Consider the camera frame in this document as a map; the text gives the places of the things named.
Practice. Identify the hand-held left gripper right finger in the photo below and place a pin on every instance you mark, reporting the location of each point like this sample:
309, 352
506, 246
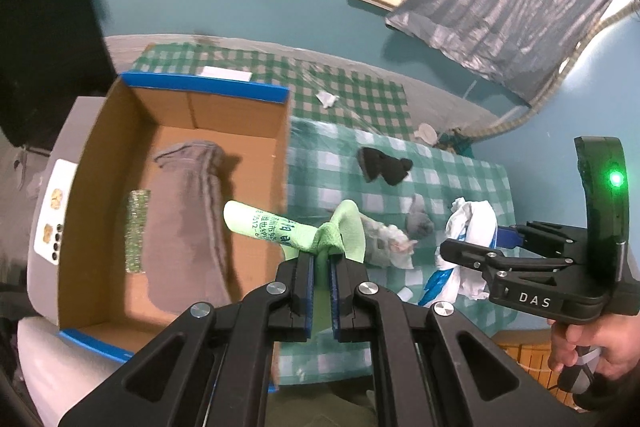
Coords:
336, 302

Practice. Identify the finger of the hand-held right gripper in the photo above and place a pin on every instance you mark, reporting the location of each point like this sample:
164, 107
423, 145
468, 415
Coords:
507, 238
465, 253

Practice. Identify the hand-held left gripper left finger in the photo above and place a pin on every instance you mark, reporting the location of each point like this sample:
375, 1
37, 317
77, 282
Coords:
310, 302

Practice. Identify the white blue printed plastic bag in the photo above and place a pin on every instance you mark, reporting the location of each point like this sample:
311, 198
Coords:
467, 217

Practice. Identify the small grey sock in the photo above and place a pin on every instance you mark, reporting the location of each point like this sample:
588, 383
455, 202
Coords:
420, 222

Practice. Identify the white grey knotted rag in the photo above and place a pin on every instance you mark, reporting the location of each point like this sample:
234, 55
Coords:
385, 242

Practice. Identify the lime green cloth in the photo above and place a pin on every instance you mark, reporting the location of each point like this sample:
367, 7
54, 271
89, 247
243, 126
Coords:
260, 224

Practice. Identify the black sock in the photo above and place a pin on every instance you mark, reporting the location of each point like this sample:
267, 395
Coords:
385, 164

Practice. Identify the long grey sock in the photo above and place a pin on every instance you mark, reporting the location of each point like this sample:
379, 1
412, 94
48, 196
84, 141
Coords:
185, 217

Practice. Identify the green sparkly scouring cloth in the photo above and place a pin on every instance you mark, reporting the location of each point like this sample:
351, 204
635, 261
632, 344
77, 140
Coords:
137, 232

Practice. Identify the blue cardboard box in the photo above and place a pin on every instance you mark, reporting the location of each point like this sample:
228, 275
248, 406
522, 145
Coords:
225, 122

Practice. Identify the person's right hand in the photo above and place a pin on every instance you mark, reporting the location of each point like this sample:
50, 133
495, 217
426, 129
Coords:
620, 347

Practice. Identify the light green checked tablecloth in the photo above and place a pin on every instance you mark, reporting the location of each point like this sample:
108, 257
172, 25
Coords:
450, 172

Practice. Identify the patterned teal cloth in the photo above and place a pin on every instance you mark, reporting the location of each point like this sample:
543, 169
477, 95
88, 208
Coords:
455, 141

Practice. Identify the olive green trousers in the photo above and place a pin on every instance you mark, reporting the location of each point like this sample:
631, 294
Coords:
320, 412

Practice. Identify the patterned fabric strip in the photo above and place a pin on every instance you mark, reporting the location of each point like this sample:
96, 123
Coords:
525, 117

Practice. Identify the grey mattress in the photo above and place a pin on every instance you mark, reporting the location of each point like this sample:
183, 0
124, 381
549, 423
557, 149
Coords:
450, 102

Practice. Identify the dark green checked cloth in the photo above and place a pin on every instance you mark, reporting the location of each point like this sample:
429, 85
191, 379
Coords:
360, 102

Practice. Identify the crumpled white tissue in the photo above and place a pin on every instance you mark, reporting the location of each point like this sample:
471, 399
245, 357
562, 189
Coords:
326, 99

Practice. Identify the grey crinkled curtain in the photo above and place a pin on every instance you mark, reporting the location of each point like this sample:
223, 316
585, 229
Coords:
500, 7

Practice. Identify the white paper sheet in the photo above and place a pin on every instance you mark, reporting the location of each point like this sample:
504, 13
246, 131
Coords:
225, 74

